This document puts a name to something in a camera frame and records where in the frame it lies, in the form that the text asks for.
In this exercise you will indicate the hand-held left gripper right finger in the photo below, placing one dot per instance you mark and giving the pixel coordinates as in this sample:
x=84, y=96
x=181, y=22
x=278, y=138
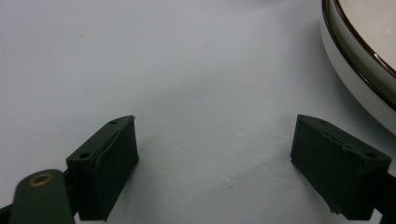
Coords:
x=339, y=168

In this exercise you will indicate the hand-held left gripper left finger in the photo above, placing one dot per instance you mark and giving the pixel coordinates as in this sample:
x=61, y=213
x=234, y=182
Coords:
x=106, y=168

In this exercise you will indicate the white dark-rimmed plate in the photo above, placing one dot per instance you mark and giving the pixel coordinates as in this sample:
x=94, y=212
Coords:
x=373, y=31

